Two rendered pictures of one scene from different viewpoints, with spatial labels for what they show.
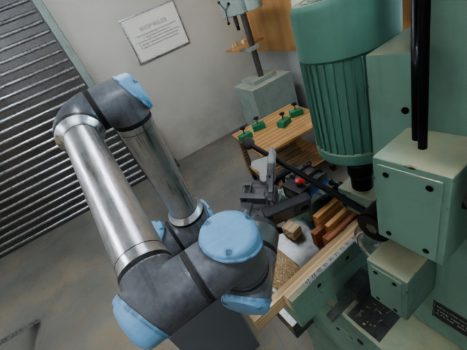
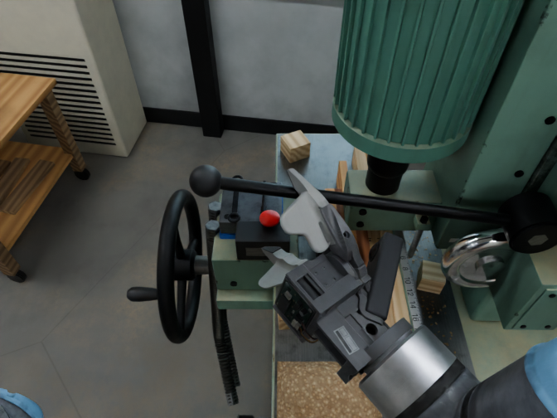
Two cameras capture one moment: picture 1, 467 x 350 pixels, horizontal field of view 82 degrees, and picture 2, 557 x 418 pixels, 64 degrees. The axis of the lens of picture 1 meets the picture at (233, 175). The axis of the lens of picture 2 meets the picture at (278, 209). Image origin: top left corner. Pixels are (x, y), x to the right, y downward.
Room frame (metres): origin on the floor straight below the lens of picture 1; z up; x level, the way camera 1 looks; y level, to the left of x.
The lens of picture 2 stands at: (0.47, 0.21, 1.53)
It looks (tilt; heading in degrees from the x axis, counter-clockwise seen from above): 50 degrees down; 292
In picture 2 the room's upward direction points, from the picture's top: straight up
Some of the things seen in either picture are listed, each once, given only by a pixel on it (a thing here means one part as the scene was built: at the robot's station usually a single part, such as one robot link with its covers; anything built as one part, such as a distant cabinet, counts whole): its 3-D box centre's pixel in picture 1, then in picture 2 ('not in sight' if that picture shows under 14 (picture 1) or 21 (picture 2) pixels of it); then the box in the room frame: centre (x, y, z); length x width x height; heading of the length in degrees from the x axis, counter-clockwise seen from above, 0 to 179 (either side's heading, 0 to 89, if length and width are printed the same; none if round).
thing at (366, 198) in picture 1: (370, 202); (389, 204); (0.48, -0.29, 0.99); 0.14 x 0.07 x 0.09; 21
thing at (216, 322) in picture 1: (206, 313); not in sight; (0.87, 0.41, 0.27); 0.30 x 0.30 x 0.55; 13
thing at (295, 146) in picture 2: not in sight; (295, 146); (0.69, -0.44, 0.92); 0.05 x 0.04 x 0.04; 47
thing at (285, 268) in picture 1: (274, 262); (329, 389); (0.48, -0.01, 0.92); 0.14 x 0.09 x 0.04; 21
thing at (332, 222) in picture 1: (356, 207); (346, 221); (0.54, -0.29, 0.93); 0.24 x 0.01 x 0.06; 111
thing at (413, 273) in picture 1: (400, 274); (536, 280); (0.27, -0.21, 1.02); 0.09 x 0.07 x 0.12; 111
